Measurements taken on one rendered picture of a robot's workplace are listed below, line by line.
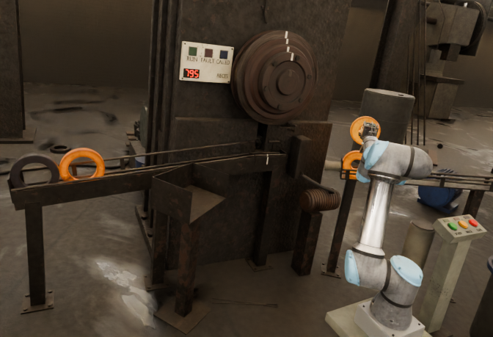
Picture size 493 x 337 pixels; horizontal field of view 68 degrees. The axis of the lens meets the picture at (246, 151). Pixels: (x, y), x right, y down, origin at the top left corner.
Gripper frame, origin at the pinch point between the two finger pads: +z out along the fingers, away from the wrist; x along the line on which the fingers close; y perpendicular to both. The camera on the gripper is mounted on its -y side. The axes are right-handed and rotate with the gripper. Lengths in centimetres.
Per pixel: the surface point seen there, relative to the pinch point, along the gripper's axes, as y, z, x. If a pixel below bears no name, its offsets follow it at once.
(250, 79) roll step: 24, -19, 62
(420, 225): -33, -31, -33
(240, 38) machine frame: 38, 0, 71
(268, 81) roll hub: 25, -20, 53
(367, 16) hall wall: -91, 833, -89
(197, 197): -16, -63, 73
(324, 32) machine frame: 39, 30, 30
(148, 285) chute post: -76, -69, 97
